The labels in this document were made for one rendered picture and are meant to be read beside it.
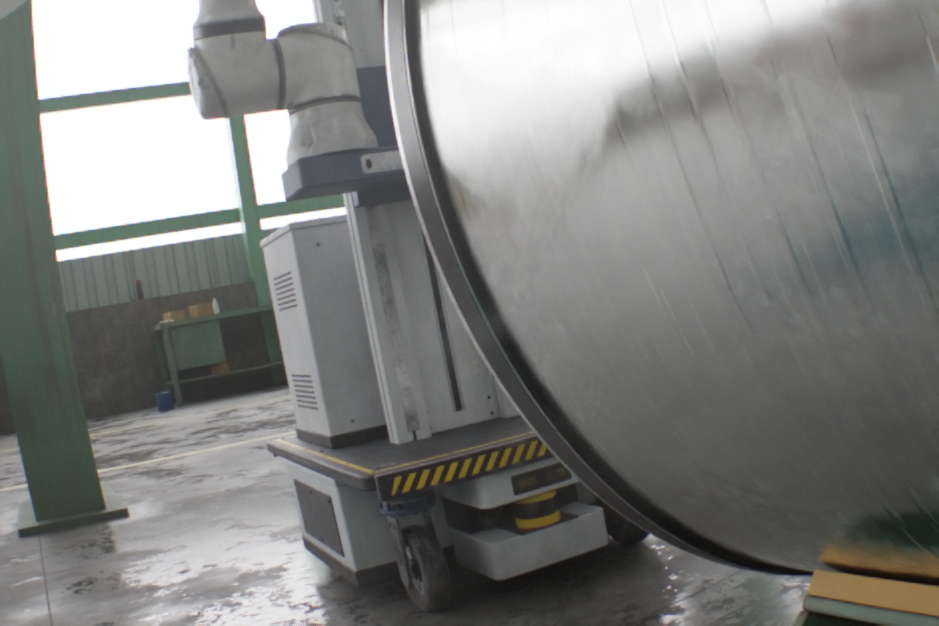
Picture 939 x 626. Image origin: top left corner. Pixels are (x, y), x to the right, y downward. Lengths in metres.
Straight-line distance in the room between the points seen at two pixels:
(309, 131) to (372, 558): 0.87
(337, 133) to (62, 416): 2.24
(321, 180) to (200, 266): 9.26
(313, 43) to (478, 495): 0.93
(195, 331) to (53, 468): 6.30
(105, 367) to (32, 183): 6.85
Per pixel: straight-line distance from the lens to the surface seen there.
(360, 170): 1.84
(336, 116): 1.86
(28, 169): 3.86
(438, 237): 0.82
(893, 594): 0.83
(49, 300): 3.79
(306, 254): 2.16
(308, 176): 1.81
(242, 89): 1.85
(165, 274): 10.96
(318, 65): 1.88
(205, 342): 9.97
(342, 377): 2.16
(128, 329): 10.61
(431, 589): 1.82
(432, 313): 2.12
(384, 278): 2.04
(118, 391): 10.58
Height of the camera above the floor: 0.61
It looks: 2 degrees up
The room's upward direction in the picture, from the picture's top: 11 degrees counter-clockwise
